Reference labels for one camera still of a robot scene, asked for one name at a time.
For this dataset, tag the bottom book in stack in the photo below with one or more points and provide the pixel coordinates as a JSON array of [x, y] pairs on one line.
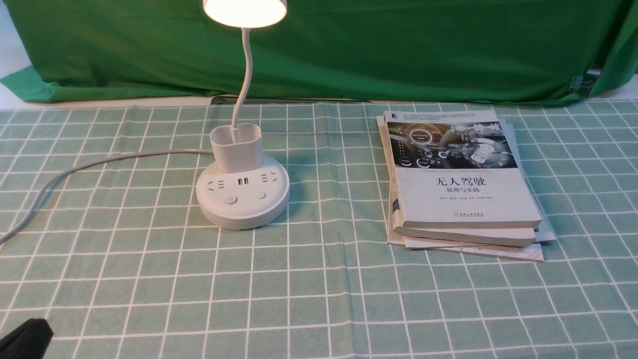
[[531, 253]]

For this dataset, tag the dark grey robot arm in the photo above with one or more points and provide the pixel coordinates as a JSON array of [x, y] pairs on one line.
[[28, 341]]

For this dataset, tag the white desk lamp with sockets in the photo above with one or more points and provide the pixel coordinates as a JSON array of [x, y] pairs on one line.
[[243, 189]]

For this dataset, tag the green backdrop cloth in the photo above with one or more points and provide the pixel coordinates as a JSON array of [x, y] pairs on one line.
[[490, 51]]

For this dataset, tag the white top book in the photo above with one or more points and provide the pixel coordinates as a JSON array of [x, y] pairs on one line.
[[463, 189]]

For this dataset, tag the green checkered tablecloth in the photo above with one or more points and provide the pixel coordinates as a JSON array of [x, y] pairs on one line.
[[122, 263]]

